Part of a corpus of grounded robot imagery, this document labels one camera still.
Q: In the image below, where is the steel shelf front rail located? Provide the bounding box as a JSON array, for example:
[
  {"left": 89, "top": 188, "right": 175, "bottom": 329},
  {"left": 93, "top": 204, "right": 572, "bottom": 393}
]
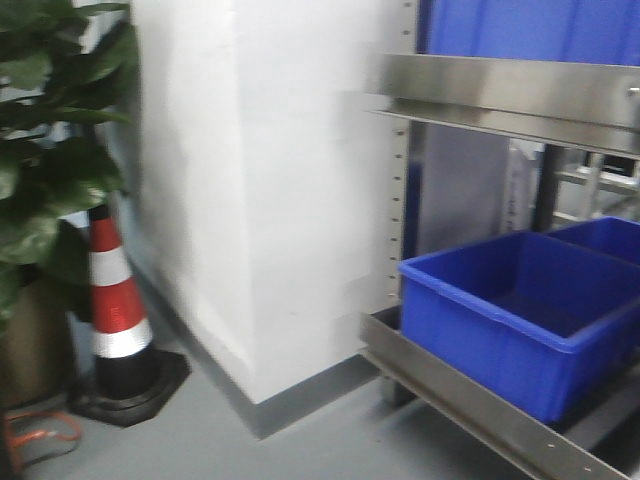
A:
[{"left": 366, "top": 54, "right": 639, "bottom": 159}]

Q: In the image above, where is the green potted plant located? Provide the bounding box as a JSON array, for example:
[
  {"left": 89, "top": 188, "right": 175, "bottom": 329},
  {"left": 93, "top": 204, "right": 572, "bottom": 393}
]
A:
[{"left": 1, "top": 1, "right": 139, "bottom": 322}]

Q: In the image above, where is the steel lower shelf rail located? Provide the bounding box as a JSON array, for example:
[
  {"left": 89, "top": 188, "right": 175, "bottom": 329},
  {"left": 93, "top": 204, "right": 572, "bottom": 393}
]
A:
[{"left": 359, "top": 307, "right": 639, "bottom": 479}]

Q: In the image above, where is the orange cable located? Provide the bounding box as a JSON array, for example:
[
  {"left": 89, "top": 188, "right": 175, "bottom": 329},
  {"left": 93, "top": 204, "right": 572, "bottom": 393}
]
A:
[{"left": 4, "top": 408, "right": 83, "bottom": 451}]

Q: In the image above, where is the steel rack upright post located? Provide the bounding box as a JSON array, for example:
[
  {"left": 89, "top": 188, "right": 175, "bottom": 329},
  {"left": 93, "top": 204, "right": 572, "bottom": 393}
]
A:
[{"left": 381, "top": 0, "right": 426, "bottom": 406}]

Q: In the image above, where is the brown plant pot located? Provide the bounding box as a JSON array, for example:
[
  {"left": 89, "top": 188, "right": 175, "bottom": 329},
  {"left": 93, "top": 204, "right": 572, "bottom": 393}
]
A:
[{"left": 1, "top": 276, "right": 75, "bottom": 409}]

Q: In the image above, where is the blue bin on lower shelf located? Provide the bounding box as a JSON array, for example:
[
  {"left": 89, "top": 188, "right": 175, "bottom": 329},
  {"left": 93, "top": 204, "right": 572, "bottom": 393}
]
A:
[{"left": 398, "top": 232, "right": 639, "bottom": 423}]

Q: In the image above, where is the red white traffic cone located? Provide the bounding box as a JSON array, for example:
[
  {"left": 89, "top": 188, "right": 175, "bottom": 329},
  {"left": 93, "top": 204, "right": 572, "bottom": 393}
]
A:
[{"left": 67, "top": 205, "right": 191, "bottom": 427}]

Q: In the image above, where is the large blue bin left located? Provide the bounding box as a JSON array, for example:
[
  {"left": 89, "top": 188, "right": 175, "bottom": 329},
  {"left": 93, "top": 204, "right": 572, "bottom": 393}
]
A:
[{"left": 415, "top": 0, "right": 639, "bottom": 66}]

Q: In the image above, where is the steel shelf rail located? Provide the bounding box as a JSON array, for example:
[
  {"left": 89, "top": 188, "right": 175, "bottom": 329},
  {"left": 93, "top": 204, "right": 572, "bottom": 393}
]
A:
[
  {"left": 359, "top": 307, "right": 639, "bottom": 479},
  {"left": 366, "top": 54, "right": 639, "bottom": 159}
]

